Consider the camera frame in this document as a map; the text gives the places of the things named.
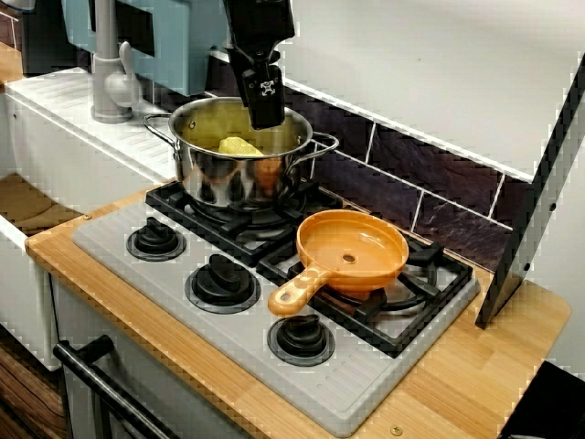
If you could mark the teal blue box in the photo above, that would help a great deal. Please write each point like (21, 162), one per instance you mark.
(183, 46)

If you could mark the yellow toy corn cob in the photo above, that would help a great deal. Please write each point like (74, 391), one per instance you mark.
(237, 147)

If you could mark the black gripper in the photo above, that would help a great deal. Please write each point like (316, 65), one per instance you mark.
(258, 23)

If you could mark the black burner grate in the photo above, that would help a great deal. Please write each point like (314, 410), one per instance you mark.
(379, 343)
(205, 233)

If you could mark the black stove knob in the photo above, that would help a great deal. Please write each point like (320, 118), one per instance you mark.
(155, 238)
(301, 338)
(221, 281)

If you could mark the dark grey side panel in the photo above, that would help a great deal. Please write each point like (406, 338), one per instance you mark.
(507, 274)

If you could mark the stainless steel pot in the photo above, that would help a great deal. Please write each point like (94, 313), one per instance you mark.
(228, 178)

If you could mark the white toy sink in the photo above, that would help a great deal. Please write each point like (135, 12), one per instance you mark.
(68, 137)

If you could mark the white toy oven door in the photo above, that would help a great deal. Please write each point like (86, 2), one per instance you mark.
(173, 398)

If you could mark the grey toy faucet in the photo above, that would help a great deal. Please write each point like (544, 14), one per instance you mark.
(103, 82)

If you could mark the black box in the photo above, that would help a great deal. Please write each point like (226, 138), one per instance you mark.
(557, 402)

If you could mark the orange toy frying pan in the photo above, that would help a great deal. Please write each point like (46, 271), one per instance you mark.
(329, 242)

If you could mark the grey toy stove plate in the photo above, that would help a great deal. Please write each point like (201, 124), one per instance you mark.
(320, 388)

